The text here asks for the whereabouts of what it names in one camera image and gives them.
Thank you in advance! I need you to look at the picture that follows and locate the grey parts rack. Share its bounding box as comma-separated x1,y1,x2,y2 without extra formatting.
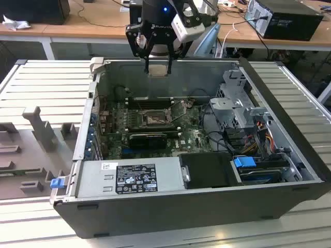
0,105,81,201

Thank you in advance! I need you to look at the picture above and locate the CPU socket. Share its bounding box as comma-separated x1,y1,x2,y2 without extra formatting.
140,109,173,125

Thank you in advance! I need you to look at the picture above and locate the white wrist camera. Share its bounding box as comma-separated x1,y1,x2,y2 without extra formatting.
172,11,205,42

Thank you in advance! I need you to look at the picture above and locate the hard disk in blue carrier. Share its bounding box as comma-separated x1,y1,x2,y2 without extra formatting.
232,156,289,185

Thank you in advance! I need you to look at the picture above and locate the black plastic shroud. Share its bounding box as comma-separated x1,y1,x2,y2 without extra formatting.
178,152,244,191

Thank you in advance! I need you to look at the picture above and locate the silver power supply unit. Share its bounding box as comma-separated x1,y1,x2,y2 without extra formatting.
74,156,191,199

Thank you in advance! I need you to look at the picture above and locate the black open PC case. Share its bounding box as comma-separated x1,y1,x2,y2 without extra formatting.
49,57,327,240

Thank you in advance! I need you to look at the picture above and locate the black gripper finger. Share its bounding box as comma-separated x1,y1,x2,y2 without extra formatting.
167,40,192,75
126,23,157,75

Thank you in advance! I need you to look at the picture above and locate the grey metal drive cage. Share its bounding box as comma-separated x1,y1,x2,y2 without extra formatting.
208,68,275,135

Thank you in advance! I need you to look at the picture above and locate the black RAM slot bank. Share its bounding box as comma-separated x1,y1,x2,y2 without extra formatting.
128,97,174,110
126,123,179,136

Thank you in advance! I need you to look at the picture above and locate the silver square CPU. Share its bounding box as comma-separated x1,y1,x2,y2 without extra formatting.
148,64,168,78

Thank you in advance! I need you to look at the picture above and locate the crumpled white paper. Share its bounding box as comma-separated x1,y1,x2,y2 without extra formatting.
2,14,32,31

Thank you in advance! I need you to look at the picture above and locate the metal socket cover frame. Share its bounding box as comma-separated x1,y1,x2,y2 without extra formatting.
169,100,188,122

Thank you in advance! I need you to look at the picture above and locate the orange yellow wire bundle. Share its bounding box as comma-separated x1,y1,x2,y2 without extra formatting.
243,134,276,156

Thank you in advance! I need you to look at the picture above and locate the light grey case handle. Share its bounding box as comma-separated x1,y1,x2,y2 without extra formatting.
89,57,106,76

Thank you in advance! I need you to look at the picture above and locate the green motherboard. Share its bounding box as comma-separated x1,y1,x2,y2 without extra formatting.
97,99,215,161

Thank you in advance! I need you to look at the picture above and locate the black box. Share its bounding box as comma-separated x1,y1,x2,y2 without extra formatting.
0,0,71,26

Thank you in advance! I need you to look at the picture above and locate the white cable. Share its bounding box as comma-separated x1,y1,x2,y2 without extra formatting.
213,22,238,58

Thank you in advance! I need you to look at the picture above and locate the black graphics card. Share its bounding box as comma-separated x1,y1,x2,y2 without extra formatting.
128,133,168,150

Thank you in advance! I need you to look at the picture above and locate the wooden desk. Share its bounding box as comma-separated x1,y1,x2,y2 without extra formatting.
0,0,331,60

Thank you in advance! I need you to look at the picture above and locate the black desktop computer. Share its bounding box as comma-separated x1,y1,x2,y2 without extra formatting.
244,0,324,42

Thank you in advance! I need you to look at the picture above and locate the small black computer tower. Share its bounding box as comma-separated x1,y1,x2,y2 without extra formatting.
129,0,143,26

